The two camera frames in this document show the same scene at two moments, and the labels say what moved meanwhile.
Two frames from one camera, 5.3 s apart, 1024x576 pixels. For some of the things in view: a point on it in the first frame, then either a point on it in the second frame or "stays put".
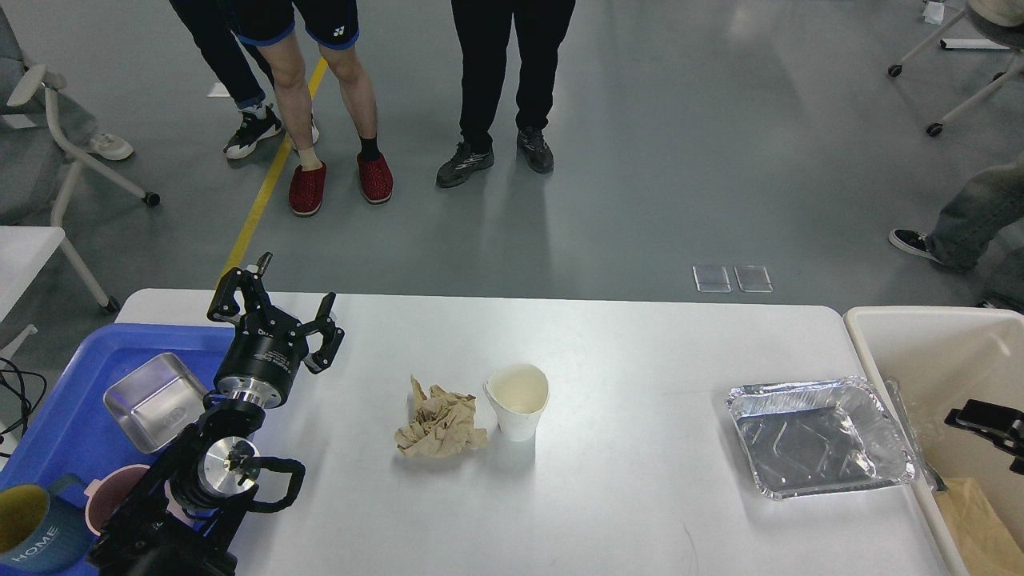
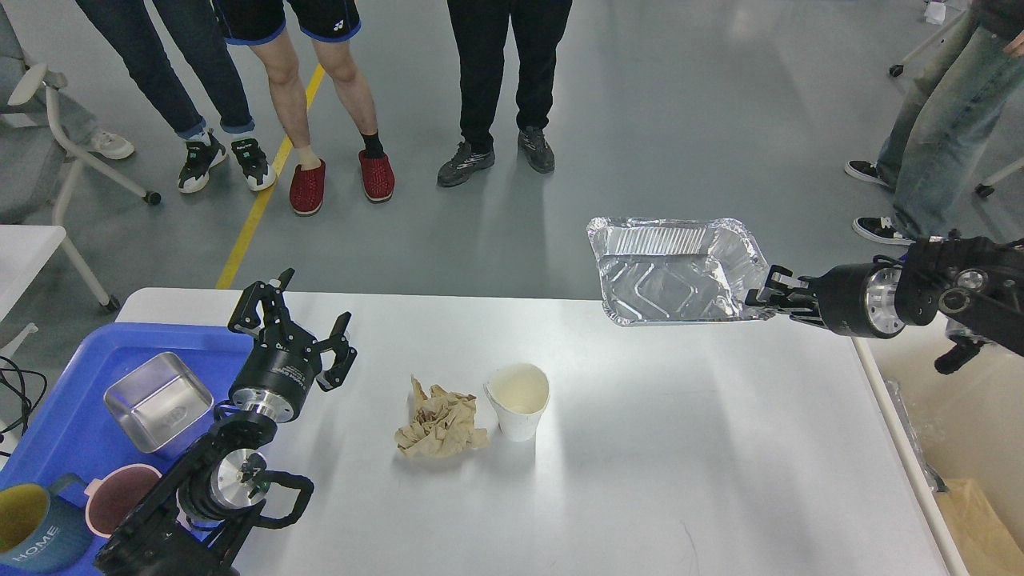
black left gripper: x=261 y=362 -> x=278 y=370
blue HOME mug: x=36 y=534 stays put
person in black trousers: x=484 y=29 stays put
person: x=981 y=226 -> x=935 y=154
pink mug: x=105 y=494 stays put
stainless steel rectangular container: x=154 y=402 stays put
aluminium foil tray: x=818 y=434 -> x=678 y=270
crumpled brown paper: x=442 y=424 stays put
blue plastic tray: x=74 y=434 stays put
